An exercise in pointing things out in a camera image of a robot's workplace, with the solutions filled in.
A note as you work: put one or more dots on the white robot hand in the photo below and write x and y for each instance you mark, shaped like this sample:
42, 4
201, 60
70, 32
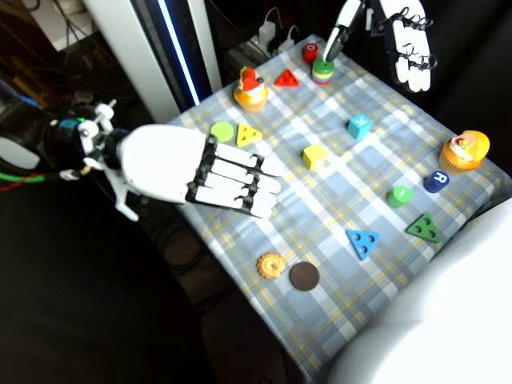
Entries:
412, 60
160, 164

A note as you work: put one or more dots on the blue letter K cube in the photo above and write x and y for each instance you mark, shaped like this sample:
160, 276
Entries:
358, 129

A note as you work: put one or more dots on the green sandwich cookie toy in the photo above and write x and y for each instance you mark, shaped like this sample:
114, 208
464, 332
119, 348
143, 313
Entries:
222, 131

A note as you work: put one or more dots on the yellow triangle block with holes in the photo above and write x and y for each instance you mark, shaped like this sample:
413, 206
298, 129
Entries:
240, 142

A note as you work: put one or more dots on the red cylinder block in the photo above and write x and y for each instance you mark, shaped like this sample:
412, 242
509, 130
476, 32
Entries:
310, 54

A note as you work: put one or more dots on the peach cream toy cupcake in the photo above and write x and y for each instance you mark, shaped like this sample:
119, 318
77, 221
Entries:
460, 158

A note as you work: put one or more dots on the strawberry toy cupcake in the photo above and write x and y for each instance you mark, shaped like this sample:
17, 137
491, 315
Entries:
251, 100

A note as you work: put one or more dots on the white column with blue light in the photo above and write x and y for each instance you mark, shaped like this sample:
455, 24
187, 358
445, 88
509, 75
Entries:
120, 48

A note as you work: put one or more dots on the blue letter R cylinder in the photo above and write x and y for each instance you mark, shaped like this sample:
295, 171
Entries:
434, 184

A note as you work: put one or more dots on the red triangle block with holes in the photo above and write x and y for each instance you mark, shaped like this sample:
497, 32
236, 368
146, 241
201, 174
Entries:
286, 81

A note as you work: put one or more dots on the white power strip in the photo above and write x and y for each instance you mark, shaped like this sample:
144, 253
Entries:
285, 45

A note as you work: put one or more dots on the yellow cube block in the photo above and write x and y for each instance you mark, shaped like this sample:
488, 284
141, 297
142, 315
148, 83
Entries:
313, 156

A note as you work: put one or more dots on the green cylinder block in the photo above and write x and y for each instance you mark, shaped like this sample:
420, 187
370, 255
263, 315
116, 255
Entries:
397, 200

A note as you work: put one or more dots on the tan biscuit toy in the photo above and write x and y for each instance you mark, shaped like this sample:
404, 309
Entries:
268, 268

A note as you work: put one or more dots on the blue plaid tablecloth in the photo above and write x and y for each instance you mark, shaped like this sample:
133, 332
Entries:
340, 192

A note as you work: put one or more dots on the green triangle block with holes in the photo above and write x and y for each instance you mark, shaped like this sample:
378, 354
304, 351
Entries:
423, 237

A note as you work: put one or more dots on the chocolate sandwich cookie toy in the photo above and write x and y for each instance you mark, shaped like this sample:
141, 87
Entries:
304, 277

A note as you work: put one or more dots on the blue triangle block with holes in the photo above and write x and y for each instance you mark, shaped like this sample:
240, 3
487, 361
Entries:
363, 243

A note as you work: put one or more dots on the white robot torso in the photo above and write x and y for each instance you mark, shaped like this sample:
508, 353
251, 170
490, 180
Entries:
440, 320

